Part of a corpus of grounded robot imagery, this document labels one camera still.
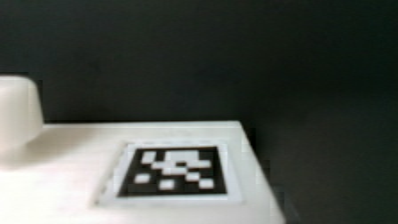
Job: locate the white front drawer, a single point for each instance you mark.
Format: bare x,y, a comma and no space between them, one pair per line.
125,173

